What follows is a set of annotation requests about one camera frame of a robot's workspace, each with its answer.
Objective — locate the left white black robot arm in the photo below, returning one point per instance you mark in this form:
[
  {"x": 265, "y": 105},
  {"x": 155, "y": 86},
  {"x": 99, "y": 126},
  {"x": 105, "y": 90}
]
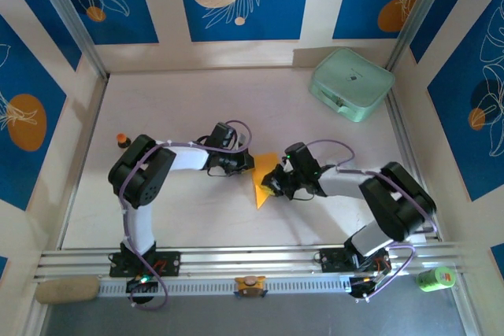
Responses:
[{"x": 141, "y": 226}]

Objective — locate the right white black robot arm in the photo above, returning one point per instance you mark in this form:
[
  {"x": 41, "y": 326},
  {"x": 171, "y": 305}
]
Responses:
[{"x": 397, "y": 210}]

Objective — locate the small yellow brown toy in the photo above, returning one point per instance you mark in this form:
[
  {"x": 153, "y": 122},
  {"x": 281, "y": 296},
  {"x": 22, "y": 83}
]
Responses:
[{"x": 250, "y": 285}]

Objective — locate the small bottle orange cap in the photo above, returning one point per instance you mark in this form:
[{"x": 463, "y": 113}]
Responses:
[{"x": 123, "y": 141}]

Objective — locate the mint green zip case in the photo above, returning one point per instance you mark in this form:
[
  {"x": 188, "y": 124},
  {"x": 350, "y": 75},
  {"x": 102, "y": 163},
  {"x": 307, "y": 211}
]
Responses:
[{"x": 350, "y": 84}]

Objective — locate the black controller board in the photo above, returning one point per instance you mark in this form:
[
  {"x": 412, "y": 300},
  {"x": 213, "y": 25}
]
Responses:
[
  {"x": 364, "y": 286},
  {"x": 141, "y": 283}
]

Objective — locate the green tape roll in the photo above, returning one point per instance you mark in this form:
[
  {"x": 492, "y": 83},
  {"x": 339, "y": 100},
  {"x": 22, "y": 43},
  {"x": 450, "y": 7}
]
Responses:
[{"x": 435, "y": 279}]

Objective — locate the beige foam block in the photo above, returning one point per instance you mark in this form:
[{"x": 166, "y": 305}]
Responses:
[{"x": 67, "y": 290}]

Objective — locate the long aluminium mounting rail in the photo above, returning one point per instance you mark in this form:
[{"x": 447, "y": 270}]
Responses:
[{"x": 236, "y": 259}]

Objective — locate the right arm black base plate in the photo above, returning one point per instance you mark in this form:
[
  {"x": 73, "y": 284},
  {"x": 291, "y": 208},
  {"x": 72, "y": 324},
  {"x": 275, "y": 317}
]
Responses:
[{"x": 330, "y": 259}]

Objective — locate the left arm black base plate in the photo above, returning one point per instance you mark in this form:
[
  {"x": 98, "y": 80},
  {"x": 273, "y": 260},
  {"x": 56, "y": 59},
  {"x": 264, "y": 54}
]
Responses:
[{"x": 171, "y": 263}]

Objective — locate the aluminium side rail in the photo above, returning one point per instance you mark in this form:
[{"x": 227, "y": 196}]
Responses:
[
  {"x": 399, "y": 123},
  {"x": 86, "y": 157}
]

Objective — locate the aluminium frame post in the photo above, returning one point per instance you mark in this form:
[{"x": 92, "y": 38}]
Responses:
[
  {"x": 417, "y": 13},
  {"x": 67, "y": 9}
]

